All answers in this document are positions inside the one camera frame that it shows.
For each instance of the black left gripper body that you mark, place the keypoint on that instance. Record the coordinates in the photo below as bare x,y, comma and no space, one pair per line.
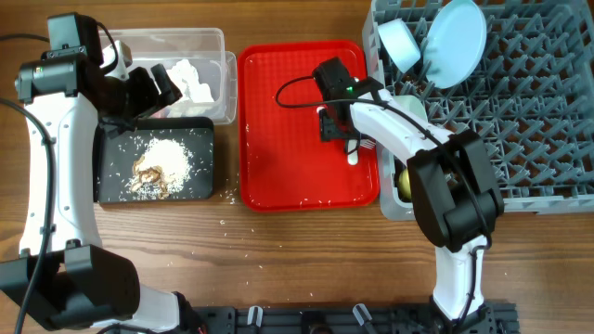
137,96

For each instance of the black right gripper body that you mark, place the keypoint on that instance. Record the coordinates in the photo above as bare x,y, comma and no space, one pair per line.
331,128

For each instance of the white plastic fork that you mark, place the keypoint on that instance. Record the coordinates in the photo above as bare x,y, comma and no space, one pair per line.
367,144

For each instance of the white plastic spoon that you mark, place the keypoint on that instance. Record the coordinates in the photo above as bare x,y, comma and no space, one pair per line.
351,150

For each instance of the white paper napkin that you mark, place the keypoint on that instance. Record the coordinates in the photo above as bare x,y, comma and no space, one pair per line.
186,77

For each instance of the green bowl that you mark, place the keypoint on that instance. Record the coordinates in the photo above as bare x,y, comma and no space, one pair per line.
412,104

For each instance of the food scraps with rice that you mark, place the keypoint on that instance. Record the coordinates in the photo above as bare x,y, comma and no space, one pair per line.
161,171

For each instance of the yellow plastic cup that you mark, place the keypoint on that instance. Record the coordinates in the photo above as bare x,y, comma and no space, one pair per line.
403,185

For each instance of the light blue small bowl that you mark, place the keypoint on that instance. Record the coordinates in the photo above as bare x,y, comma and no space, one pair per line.
399,44

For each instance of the light blue plate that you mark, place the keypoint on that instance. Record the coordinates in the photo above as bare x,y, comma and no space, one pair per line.
455,43

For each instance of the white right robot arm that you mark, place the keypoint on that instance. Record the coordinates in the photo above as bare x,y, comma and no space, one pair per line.
453,189

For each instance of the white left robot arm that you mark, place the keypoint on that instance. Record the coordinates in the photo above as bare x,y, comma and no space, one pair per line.
63,277

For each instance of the black food waste tray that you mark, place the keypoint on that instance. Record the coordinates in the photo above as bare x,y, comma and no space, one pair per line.
115,154

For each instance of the clear plastic waste bin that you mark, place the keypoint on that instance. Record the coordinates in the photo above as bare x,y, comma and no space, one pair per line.
206,51

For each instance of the grey dishwasher rack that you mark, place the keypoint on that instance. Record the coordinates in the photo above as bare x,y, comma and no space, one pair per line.
530,98

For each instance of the red serving tray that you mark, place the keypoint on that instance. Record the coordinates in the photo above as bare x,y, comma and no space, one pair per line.
283,163

